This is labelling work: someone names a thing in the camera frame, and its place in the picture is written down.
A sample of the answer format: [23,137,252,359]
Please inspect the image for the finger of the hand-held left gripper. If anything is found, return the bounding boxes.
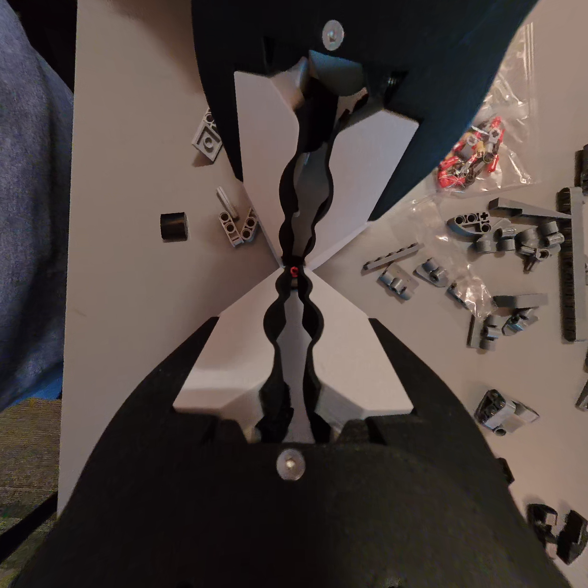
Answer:
[233,57,309,268]
[294,50,420,271]

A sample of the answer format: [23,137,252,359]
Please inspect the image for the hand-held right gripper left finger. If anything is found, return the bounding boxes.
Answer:
[173,269,295,443]

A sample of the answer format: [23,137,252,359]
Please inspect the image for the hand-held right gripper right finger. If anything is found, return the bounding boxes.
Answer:
[296,269,414,437]

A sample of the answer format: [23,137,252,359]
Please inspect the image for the light grey square lego plate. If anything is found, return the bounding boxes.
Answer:
[192,108,223,162]

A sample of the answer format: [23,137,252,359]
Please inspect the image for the light grey bent lego beam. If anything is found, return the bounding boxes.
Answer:
[220,208,259,249]

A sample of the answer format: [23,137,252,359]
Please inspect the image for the clear bag of lego pieces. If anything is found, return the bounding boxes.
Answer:
[434,23,547,196]

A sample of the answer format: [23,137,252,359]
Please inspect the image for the thin grey lego beam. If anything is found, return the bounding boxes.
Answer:
[363,243,424,273]

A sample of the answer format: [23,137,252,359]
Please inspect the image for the black curved lego brick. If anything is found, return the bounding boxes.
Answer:
[160,212,189,241]

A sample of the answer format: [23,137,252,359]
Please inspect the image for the dark grey lego connector block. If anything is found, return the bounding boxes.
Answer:
[473,390,540,436]

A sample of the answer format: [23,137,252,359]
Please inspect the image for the long black lego beam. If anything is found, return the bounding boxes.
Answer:
[557,186,588,343]

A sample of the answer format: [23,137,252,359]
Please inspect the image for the torn clear plastic bag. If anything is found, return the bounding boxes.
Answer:
[411,193,499,320]

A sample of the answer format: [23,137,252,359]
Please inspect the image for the cluster of dark grey pieces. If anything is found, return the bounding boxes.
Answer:
[363,186,588,354]

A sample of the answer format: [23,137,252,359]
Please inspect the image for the person's blue sweater torso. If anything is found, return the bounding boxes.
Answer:
[0,0,74,409]

